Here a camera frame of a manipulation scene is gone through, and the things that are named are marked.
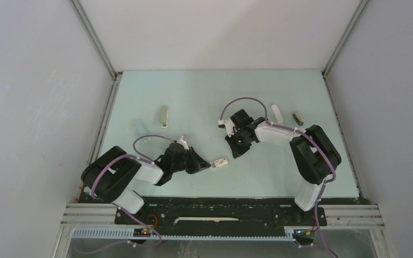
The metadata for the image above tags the light blue white stapler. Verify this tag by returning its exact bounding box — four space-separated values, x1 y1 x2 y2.
134 119 150 142

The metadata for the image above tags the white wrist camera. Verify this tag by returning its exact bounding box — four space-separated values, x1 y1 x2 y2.
176 134 189 150
218 118 236 138

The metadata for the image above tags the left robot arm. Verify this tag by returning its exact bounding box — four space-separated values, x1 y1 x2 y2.
81 140 211 224

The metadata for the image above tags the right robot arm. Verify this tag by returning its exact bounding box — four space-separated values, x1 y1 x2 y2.
218 109 342 225

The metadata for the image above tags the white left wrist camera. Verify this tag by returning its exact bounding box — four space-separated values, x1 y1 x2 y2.
176 134 189 150

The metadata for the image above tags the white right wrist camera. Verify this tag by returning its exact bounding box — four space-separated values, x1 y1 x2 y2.
218 118 236 138

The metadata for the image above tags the grey cable duct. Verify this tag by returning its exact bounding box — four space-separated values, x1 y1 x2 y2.
71 227 295 241

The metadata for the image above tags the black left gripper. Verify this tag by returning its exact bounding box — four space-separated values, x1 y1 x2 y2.
170 146 210 174

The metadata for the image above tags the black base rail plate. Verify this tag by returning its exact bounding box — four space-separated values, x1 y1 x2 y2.
115 197 327 237

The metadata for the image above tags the aluminium frame rail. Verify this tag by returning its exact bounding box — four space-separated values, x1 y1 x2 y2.
68 0 118 80

